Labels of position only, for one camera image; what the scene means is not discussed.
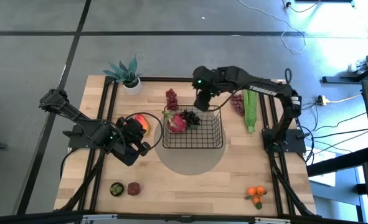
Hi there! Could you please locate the black wire basket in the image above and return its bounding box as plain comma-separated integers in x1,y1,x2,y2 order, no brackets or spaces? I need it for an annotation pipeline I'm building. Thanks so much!
161,105,224,149

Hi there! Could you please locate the white floor cable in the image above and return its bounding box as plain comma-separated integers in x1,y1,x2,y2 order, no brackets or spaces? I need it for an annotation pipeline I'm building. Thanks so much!
238,0,308,54

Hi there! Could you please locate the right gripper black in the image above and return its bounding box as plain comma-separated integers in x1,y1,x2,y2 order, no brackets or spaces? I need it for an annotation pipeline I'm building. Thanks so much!
192,66,218,112

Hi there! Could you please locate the black grape bunch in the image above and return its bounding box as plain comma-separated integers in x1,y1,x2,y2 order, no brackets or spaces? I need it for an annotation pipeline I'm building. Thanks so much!
179,109,202,128

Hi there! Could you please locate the dark red round fruit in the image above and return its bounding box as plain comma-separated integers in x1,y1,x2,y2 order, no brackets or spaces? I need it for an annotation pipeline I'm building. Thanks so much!
127,182,142,197

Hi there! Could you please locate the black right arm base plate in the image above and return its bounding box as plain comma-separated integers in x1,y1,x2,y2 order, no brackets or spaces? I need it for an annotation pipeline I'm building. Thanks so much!
262,128,306,154

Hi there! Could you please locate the dark red grape bunch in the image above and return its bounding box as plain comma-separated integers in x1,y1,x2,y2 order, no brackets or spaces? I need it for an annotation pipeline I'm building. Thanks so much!
165,88,180,112

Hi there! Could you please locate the black floor cable with plug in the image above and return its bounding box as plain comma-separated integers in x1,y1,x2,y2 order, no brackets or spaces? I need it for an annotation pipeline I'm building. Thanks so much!
282,0,323,13

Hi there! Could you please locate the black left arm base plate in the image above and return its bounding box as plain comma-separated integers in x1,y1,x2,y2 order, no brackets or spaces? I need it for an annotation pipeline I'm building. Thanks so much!
62,124,113,149

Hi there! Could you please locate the black beam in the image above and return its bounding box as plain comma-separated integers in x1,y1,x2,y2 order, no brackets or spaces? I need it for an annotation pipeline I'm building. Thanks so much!
306,146,368,177

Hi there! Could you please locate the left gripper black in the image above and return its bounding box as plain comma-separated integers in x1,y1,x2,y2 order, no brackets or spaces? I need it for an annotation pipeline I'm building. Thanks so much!
116,117,152,166

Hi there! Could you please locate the black rig crossbar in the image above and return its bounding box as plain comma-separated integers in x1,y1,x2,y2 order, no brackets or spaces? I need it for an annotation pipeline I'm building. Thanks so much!
0,210,368,224

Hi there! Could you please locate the black aluminium table frame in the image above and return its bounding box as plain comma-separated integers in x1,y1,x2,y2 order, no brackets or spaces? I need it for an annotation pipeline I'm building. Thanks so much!
54,74,318,218

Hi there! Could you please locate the pink dragon fruit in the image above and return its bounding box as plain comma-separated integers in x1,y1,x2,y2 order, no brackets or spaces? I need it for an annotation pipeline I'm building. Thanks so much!
161,110,188,134

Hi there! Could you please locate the pink-purple grape bunch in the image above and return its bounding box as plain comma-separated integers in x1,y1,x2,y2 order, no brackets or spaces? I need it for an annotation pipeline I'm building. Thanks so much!
230,92,245,116

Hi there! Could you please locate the grey floor cable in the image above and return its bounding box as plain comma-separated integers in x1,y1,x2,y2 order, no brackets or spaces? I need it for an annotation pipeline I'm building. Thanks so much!
314,123,368,147

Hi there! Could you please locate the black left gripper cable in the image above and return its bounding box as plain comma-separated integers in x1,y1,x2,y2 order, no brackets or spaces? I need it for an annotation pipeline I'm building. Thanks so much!
124,111,164,152

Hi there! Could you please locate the round grey mat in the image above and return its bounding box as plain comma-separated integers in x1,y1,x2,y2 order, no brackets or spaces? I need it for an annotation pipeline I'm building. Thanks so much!
154,118,227,175

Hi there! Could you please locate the red yellow mango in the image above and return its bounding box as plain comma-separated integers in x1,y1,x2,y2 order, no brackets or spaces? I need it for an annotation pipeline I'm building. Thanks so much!
134,114,151,137

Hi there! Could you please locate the thin black floor cable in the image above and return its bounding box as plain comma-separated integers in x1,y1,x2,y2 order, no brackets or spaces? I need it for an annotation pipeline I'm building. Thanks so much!
311,111,368,131

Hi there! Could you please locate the black floor stand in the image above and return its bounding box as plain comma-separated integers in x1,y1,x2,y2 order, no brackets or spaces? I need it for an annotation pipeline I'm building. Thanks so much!
322,67,368,85

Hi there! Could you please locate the cream power cable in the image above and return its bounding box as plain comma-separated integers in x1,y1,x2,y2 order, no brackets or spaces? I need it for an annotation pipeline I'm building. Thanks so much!
325,93,364,105

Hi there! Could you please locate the potted plant white pot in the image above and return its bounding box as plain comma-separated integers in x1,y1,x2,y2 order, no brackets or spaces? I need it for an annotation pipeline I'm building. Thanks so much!
102,54,143,96

